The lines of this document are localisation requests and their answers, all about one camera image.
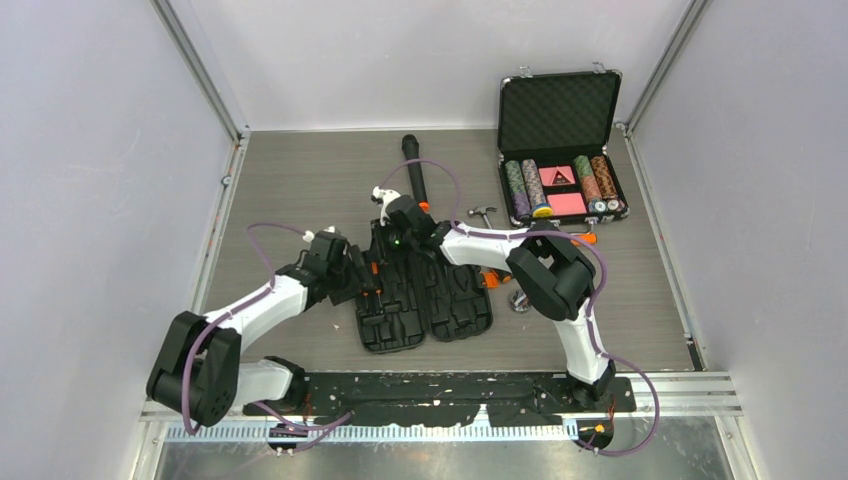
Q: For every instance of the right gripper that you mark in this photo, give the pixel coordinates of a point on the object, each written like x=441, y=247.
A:
x=389, y=224

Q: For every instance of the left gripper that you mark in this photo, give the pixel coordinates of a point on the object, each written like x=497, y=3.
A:
x=352, y=260

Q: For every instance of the black tool kit case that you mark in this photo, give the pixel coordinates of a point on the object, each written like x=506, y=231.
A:
x=421, y=296

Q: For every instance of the thin orange black screwdriver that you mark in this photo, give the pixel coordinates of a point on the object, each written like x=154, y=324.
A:
x=377, y=284

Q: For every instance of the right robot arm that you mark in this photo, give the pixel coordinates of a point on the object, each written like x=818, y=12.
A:
x=555, y=276

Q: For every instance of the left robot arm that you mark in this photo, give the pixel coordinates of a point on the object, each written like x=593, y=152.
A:
x=198, y=371

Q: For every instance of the black microphone orange end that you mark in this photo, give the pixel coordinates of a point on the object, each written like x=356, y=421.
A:
x=411, y=150

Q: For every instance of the small round bit holder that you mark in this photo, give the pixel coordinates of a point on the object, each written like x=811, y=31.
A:
x=519, y=303

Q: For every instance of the open poker chip case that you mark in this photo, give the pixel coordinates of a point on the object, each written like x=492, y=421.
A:
x=552, y=142

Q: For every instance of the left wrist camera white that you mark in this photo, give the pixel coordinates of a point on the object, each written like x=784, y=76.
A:
x=309, y=235

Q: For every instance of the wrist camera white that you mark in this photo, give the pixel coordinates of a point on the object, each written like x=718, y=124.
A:
x=309, y=235
x=383, y=197

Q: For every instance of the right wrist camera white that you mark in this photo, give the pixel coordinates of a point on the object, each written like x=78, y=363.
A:
x=383, y=197

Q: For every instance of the claw hammer black handle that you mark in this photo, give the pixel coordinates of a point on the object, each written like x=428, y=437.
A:
x=483, y=214

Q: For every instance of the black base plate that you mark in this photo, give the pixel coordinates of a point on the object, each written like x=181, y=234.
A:
x=448, y=399

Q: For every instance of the orange handled screwdriver by case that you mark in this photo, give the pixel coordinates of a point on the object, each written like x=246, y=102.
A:
x=588, y=237

